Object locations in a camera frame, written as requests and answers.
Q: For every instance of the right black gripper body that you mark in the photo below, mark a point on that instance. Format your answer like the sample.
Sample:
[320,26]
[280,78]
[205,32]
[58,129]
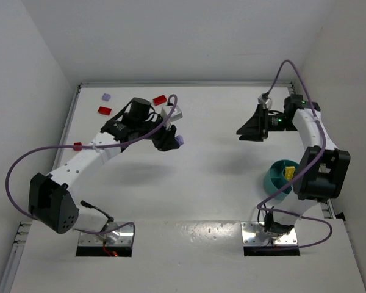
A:
[263,121]

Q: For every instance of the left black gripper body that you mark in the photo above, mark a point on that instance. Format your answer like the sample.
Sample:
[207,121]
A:
[163,138]

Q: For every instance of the lilac lego brick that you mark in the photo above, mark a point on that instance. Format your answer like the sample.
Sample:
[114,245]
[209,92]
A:
[179,139]
[106,97]

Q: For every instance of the red lego brick top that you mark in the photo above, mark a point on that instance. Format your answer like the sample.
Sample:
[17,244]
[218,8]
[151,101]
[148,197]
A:
[159,100]

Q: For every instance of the long yellow lego brick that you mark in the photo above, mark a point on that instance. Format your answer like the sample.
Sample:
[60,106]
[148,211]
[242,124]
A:
[289,172]

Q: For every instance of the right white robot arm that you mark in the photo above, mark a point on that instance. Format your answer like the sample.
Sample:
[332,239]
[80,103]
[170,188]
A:
[321,172]

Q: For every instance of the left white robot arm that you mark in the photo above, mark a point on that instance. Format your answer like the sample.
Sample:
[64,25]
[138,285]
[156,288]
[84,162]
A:
[52,197]

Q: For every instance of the teal divided round container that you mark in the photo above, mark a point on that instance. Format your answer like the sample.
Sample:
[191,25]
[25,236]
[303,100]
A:
[275,176]

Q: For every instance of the red lego brick left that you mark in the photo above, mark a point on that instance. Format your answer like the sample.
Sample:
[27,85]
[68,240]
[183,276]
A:
[104,110]

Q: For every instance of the small red lego brick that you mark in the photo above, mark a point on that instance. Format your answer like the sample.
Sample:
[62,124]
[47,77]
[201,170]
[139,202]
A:
[77,146]

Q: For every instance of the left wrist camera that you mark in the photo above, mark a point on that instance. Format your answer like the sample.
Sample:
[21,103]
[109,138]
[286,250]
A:
[176,113]

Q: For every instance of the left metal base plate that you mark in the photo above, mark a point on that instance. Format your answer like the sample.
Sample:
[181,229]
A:
[116,234]

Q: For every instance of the metal base plate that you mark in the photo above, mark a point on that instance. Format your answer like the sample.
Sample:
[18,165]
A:
[253,235]
[116,234]

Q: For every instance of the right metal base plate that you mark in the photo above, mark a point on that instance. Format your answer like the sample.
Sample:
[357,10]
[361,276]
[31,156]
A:
[253,235]

